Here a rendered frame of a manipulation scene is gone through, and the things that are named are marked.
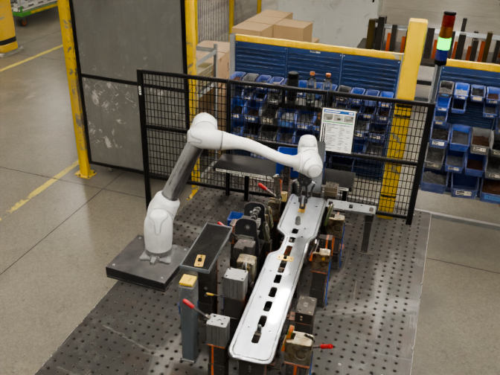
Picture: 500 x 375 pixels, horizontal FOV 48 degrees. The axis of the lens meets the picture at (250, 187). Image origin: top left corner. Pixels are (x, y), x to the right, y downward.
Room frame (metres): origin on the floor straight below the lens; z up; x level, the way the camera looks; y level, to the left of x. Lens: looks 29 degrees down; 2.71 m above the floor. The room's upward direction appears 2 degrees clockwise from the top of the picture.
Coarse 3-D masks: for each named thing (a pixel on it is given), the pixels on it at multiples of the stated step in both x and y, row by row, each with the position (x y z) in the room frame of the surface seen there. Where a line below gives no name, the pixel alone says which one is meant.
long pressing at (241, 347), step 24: (288, 216) 2.72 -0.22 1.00; (312, 216) 2.73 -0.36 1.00; (288, 240) 2.48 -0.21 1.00; (264, 264) 2.26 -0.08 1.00; (288, 264) 2.27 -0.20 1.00; (264, 288) 2.08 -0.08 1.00; (288, 288) 2.08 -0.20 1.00; (264, 312) 1.91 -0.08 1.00; (240, 336) 1.76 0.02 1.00; (264, 336) 1.76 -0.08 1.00; (264, 360) 1.63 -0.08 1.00
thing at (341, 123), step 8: (328, 112) 3.29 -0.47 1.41; (336, 112) 3.28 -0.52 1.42; (344, 112) 3.27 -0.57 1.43; (352, 112) 3.26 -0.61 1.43; (320, 120) 3.30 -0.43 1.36; (328, 120) 3.29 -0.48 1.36; (336, 120) 3.28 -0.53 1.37; (344, 120) 3.26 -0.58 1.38; (352, 120) 3.25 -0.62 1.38; (320, 128) 3.30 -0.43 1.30; (328, 128) 3.29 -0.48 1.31; (336, 128) 3.28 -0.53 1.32; (344, 128) 3.26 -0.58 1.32; (352, 128) 3.25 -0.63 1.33; (320, 136) 3.30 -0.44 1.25; (328, 136) 3.29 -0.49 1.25; (336, 136) 3.27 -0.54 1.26; (344, 136) 3.26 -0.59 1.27; (352, 136) 3.25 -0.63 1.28; (328, 144) 3.29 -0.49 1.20; (336, 144) 3.27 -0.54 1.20; (344, 144) 3.26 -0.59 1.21; (352, 144) 3.25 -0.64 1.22; (328, 152) 3.28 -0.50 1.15; (336, 152) 3.27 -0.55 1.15; (344, 152) 3.26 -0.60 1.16; (352, 152) 3.25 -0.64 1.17
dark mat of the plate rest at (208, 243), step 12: (204, 228) 2.33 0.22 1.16; (216, 228) 2.33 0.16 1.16; (228, 228) 2.33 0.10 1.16; (204, 240) 2.22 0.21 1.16; (216, 240) 2.23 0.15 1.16; (192, 252) 2.12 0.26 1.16; (204, 252) 2.13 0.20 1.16; (216, 252) 2.13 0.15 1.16; (192, 264) 2.03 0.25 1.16; (204, 264) 2.04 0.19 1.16
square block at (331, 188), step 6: (330, 186) 2.98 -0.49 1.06; (336, 186) 2.99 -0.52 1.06; (324, 192) 2.98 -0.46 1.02; (330, 192) 2.97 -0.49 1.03; (336, 192) 2.96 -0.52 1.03; (324, 198) 2.98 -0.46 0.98; (330, 198) 2.97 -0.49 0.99; (336, 198) 3.02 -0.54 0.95; (330, 204) 2.98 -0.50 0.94; (324, 210) 2.98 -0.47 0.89; (324, 216) 2.98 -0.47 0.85; (324, 228) 2.97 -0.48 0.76; (324, 234) 2.97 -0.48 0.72
